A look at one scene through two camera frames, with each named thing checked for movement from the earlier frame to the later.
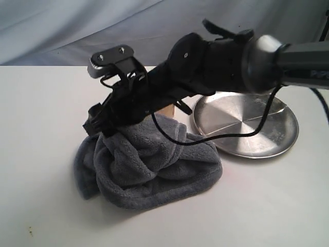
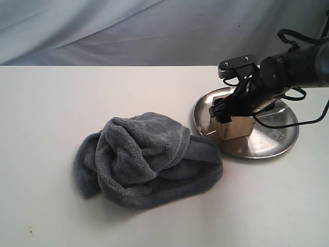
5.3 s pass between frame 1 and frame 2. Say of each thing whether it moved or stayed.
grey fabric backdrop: stayed
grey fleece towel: stayed
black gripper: moved
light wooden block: moved
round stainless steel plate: stayed
